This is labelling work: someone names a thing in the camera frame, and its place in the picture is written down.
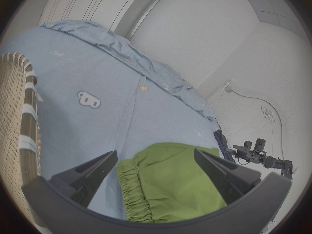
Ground pale blue quilt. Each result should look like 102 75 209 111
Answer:
40 20 218 122

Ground green shorts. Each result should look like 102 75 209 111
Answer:
116 142 228 224

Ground round woven basket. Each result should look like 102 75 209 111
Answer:
0 53 42 228

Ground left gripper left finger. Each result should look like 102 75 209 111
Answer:
50 150 119 208

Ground white wardrobe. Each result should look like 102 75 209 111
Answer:
39 0 147 33

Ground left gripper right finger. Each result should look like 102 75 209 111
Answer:
194 148 261 207

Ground dark blue garment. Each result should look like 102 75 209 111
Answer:
214 130 236 165

